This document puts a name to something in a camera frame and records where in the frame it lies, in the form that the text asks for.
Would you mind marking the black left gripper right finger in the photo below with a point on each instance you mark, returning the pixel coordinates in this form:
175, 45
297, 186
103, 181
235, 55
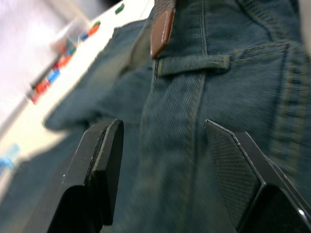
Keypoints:
245, 179

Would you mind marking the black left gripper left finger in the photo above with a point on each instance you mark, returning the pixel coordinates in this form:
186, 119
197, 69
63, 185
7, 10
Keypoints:
102, 170

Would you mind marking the blue denim shorts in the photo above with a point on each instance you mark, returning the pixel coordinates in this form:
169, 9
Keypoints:
218, 92

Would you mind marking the braided belt with brown leather tip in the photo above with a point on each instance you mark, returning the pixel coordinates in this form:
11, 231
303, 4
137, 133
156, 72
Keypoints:
162, 31

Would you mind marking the light blue object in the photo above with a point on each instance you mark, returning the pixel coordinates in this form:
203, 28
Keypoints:
8, 157

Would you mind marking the clear box of colourful blocks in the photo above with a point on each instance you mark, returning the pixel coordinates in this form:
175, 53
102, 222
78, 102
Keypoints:
54, 70

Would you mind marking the red and green block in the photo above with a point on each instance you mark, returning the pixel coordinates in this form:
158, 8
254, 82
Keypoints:
94, 28

